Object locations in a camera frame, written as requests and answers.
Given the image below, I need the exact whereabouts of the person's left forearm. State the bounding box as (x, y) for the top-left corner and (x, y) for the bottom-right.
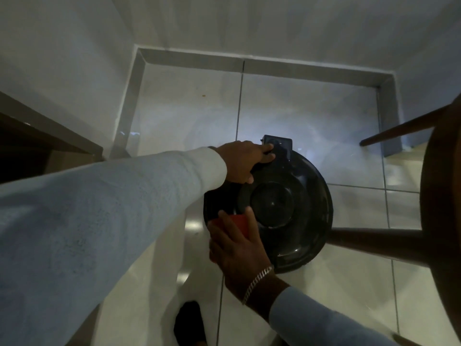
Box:
(0, 146), (228, 346)

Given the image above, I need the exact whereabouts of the small red object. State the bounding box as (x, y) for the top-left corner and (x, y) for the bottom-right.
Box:
(230, 214), (251, 238)

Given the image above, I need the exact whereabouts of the silver chain bracelet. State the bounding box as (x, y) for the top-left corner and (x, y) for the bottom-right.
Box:
(241, 265), (275, 306)

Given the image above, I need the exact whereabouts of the black round trash bin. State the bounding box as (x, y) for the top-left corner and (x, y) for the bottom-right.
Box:
(203, 135), (334, 274)

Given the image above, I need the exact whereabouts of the brown wooden furniture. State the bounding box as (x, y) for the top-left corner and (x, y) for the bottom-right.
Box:
(0, 91), (105, 185)

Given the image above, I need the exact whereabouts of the dark wooden stool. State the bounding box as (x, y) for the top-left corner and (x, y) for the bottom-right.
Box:
(324, 93), (461, 346)

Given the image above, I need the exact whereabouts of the person's black shoe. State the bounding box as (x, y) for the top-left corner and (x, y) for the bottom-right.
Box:
(173, 300), (208, 346)

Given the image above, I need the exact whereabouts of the person's right forearm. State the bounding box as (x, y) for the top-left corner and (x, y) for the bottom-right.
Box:
(242, 274), (398, 346)

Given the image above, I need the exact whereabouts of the person's right hand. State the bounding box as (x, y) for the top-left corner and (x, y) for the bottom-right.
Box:
(207, 207), (275, 297)

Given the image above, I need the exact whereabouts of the person's left hand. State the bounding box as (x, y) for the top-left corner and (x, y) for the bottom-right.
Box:
(215, 141), (276, 185)

